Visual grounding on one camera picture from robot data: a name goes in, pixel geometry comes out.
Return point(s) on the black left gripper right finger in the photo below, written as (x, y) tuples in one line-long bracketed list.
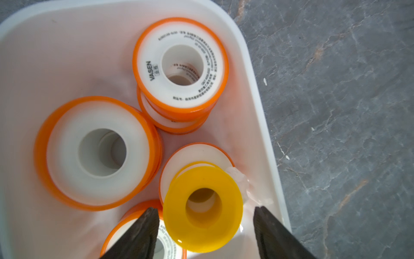
[(274, 241)]

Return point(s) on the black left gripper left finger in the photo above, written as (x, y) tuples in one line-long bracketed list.
[(139, 240)]

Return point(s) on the orange tape roll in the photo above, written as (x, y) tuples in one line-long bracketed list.
[(96, 153), (191, 153), (181, 67), (165, 247), (165, 123)]

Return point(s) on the yellow tape spool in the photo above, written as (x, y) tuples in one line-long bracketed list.
[(203, 207)]

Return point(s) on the orange tape roll bottom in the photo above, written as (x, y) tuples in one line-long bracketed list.
[(96, 153)]

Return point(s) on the white plastic storage box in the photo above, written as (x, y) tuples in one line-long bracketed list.
[(57, 51)]

